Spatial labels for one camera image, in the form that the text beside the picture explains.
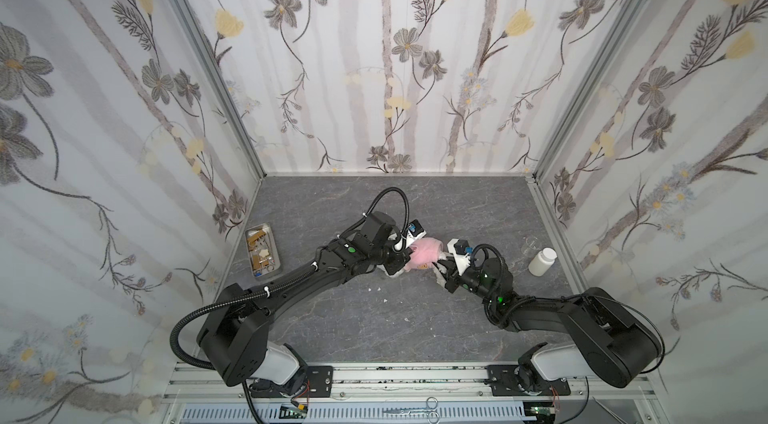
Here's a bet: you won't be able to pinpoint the white plush teddy bear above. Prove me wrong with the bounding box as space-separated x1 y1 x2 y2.
378 252 448 288

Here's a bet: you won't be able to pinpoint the pink fleece teddy hoodie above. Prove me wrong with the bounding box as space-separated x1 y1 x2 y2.
404 237 444 272

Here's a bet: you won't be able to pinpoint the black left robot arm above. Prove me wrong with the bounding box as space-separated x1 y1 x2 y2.
169 205 409 423

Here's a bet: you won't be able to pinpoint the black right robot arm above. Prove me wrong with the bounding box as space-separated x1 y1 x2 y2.
433 258 665 391

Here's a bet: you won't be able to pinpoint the clear plastic measuring cup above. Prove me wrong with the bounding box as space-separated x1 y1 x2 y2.
521 236 541 258

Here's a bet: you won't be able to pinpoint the white plastic bottle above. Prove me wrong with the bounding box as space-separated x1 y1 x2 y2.
528 248 558 277

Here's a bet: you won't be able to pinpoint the clear tray with small parts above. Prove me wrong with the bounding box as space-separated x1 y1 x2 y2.
245 224 281 278

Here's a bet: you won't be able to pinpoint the steel scissors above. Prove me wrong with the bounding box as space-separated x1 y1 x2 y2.
383 397 441 424

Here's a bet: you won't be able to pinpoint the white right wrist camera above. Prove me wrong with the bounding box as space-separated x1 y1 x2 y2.
447 238 473 275

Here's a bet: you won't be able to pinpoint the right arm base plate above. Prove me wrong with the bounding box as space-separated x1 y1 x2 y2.
484 365 571 397

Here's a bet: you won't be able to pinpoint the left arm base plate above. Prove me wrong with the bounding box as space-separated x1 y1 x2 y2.
248 366 334 399

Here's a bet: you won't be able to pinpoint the aluminium mounting rail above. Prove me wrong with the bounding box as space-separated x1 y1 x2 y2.
161 360 655 424

